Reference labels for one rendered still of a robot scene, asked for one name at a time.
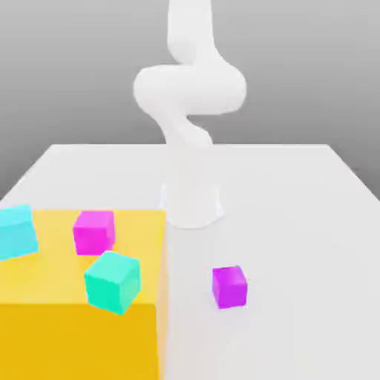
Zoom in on small purple cube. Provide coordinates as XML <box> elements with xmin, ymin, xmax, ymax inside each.
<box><xmin>212</xmin><ymin>264</ymin><xmax>248</xmax><ymax>310</ymax></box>

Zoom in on large yellow box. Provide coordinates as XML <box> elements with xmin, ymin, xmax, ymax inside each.
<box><xmin>0</xmin><ymin>209</ymin><xmax>168</xmax><ymax>380</ymax></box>

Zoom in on small cyan cube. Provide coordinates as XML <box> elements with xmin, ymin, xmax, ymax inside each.
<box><xmin>0</xmin><ymin>203</ymin><xmax>40</xmax><ymax>262</ymax></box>

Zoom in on small magenta cube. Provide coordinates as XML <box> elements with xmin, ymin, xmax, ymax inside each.
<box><xmin>72</xmin><ymin>209</ymin><xmax>117</xmax><ymax>257</ymax></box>

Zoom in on small teal cube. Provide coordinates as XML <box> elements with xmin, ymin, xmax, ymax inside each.
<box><xmin>83</xmin><ymin>250</ymin><xmax>142</xmax><ymax>316</ymax></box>

